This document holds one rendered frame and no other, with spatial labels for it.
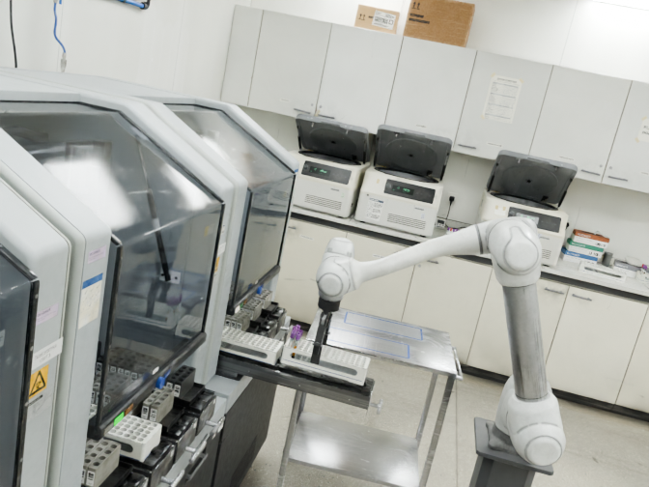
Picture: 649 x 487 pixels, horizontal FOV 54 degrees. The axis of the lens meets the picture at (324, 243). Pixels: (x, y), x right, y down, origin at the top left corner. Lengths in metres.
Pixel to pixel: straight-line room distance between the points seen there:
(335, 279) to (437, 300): 2.67
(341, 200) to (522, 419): 2.67
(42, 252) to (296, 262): 3.58
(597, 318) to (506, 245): 2.82
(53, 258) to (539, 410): 1.49
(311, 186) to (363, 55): 1.00
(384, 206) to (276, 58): 1.34
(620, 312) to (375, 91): 2.24
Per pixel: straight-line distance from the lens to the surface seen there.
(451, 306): 4.55
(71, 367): 1.33
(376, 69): 4.68
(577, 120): 4.71
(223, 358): 2.30
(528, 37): 5.03
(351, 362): 2.22
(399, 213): 4.43
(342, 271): 1.94
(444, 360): 2.64
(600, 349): 4.74
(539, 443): 2.10
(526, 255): 1.90
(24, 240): 1.13
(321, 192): 4.48
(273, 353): 2.25
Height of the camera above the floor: 1.79
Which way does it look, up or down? 14 degrees down
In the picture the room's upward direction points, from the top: 12 degrees clockwise
